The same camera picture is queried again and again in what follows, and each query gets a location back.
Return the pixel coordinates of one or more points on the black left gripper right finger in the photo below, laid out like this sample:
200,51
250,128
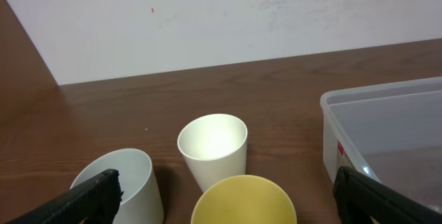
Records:
360,199

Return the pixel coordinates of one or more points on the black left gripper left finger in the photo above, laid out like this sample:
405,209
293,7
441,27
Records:
94,201

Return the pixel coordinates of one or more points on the grey plastic cup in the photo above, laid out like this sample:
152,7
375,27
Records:
141,202

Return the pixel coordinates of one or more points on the clear plastic container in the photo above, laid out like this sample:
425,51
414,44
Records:
389,132

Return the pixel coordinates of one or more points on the yellow plastic cup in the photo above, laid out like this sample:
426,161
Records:
244,199

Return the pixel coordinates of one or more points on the cream white plastic cup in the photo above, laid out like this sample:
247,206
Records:
214,147

